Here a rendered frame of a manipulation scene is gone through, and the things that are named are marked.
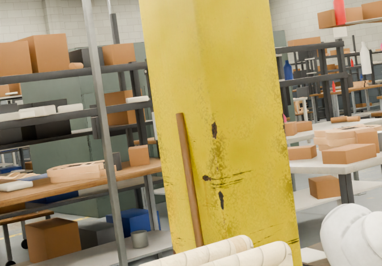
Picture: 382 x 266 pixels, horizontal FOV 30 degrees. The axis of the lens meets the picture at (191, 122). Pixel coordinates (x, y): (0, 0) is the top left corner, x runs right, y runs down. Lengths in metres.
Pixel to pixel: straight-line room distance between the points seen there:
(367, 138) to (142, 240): 1.88
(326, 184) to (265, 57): 4.31
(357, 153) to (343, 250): 2.87
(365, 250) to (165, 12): 1.10
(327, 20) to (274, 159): 2.22
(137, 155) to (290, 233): 3.28
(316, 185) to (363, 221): 5.12
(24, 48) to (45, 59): 0.21
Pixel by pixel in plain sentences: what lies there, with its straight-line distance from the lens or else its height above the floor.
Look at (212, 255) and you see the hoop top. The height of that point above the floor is 1.20.
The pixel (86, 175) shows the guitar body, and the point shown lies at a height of 0.93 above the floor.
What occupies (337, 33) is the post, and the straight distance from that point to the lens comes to 7.94.
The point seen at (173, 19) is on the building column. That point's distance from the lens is 2.00.
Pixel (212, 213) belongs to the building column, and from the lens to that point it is 1.98.
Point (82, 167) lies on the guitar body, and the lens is 4.91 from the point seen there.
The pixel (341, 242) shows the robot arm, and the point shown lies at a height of 1.16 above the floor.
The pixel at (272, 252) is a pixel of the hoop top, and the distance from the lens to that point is 0.97.
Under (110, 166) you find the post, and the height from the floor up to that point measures 1.00.
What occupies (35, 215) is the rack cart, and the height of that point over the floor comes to 0.46.
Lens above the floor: 1.44
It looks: 3 degrees down
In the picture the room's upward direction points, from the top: 8 degrees counter-clockwise
